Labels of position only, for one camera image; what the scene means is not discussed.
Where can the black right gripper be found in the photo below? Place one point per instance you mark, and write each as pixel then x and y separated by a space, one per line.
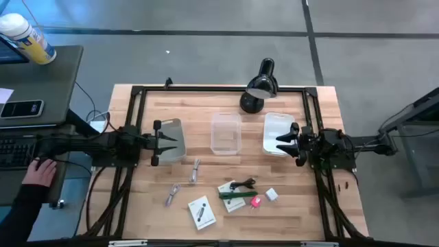
pixel 305 144

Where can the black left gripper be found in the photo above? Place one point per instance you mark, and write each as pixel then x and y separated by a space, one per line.
pixel 156 142

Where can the white wall charger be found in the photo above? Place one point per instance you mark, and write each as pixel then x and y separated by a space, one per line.
pixel 271 194

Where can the white card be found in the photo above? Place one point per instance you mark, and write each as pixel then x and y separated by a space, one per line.
pixel 235 204

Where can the person's forearm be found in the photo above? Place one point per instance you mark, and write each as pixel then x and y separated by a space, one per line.
pixel 20 216

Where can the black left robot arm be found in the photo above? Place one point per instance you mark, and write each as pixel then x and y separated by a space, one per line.
pixel 103 145

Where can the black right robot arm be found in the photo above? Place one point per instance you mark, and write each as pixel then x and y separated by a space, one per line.
pixel 332 144

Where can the clear plastic bin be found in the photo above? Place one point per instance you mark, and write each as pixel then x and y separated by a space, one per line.
pixel 225 133

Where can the black clamp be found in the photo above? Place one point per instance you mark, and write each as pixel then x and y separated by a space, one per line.
pixel 168 82

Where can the black desk lamp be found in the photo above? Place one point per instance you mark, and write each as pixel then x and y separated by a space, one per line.
pixel 262 85

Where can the white power adapter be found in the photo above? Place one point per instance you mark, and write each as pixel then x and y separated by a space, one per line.
pixel 99 125

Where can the white card reader box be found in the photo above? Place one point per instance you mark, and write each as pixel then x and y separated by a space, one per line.
pixel 201 212

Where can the grey metal stand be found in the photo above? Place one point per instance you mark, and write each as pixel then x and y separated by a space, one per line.
pixel 411 118

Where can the person's hand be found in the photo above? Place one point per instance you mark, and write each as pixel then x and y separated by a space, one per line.
pixel 40 173

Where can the dark grey desk top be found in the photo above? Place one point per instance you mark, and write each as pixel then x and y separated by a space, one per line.
pixel 41 85

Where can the black smartphone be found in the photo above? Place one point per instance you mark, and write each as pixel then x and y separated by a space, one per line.
pixel 21 109

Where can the black keyboard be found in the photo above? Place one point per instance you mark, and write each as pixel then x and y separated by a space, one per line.
pixel 13 151

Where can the dark keyboard shelf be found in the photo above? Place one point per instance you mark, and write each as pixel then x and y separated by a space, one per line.
pixel 10 176

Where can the white paper sheet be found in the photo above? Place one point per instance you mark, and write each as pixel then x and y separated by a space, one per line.
pixel 5 95

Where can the white yellow wipes canister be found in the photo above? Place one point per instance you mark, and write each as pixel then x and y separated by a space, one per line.
pixel 31 41

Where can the black aluminium table frame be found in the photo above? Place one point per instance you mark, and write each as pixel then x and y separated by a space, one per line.
pixel 205 88

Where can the silver metal bracket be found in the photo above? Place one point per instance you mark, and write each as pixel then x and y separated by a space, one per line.
pixel 319 244
pixel 127 243

